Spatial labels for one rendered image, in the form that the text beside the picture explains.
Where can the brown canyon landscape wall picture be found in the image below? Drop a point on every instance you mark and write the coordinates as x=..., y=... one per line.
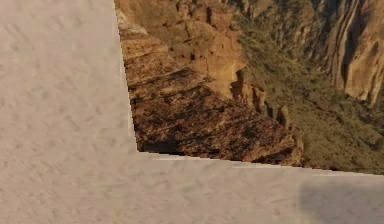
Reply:
x=233, y=83

